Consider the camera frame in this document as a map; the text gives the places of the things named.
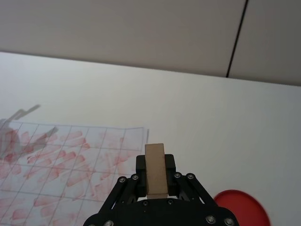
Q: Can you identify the red round ink pad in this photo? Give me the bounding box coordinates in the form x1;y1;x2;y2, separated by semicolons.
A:
213;189;270;226

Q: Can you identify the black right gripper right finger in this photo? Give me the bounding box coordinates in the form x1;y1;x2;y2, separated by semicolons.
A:
164;153;219;208

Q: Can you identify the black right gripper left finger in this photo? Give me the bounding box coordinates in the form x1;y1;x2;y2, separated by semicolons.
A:
99;154;148;212

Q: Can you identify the tan wooden block stamp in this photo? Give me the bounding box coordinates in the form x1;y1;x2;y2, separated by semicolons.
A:
144;142;168;200

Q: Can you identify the gridded paper with red prints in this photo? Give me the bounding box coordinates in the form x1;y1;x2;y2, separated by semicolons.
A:
0;121;150;226

